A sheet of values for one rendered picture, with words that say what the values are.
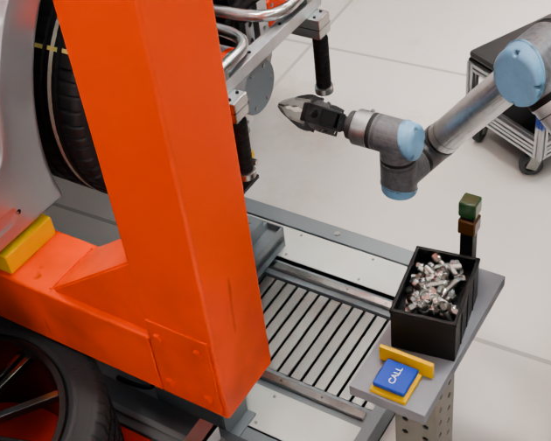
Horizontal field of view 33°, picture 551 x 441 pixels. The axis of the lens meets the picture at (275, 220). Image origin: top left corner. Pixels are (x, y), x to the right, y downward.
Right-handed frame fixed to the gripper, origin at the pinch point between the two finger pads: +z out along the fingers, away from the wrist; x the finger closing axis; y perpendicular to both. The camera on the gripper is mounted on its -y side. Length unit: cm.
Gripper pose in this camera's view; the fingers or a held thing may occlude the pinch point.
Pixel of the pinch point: (281, 105)
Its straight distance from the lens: 239.1
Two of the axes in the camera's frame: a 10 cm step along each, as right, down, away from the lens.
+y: 4.3, 0.9, 9.0
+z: -8.5, -2.8, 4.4
